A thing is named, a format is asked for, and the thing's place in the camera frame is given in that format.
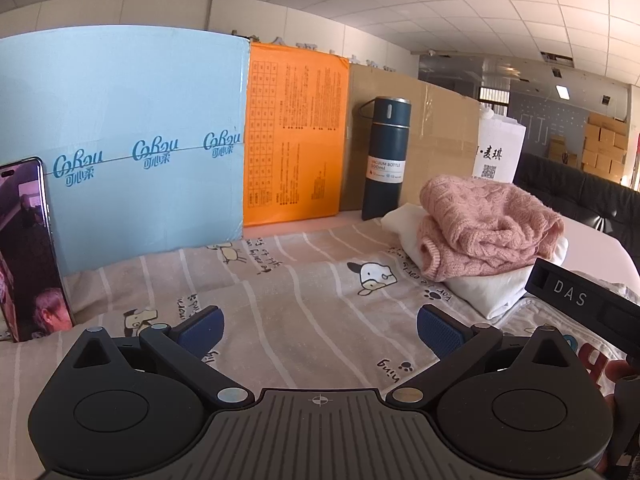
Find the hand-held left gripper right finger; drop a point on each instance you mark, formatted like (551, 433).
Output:
(442, 332)

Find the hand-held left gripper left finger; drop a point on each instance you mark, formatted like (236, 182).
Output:
(200, 332)

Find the person's right hand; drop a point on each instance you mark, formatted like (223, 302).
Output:
(622, 370)

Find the white garment with red letters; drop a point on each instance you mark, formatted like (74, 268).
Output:
(565, 320)

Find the white folded garment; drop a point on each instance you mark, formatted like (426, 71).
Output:
(480, 295)

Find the black sofa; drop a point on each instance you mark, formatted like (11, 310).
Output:
(580, 195)

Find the pink knit sweater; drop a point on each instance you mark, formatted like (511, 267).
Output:
(485, 225)

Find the stack of brown cartons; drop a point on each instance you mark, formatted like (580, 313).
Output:
(605, 145)

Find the dark blue vacuum bottle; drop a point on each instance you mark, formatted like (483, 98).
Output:
(385, 160)

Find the white paper bag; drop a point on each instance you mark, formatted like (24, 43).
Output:
(500, 145)

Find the black smartphone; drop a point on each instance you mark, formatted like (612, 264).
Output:
(27, 250)

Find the brown cardboard box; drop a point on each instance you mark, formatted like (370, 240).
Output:
(440, 135)

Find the orange cardboard box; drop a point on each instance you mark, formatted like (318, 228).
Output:
(295, 135)

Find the large light blue cardboard box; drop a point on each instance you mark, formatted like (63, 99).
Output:
(125, 110)

